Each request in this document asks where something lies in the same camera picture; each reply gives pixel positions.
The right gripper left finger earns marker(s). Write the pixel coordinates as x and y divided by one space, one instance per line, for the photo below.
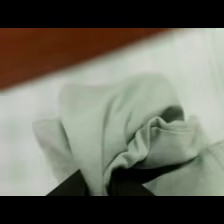
71 187

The pale green shirt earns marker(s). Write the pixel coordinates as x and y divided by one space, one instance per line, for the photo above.
110 126

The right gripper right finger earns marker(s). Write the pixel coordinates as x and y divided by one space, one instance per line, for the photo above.
128 186

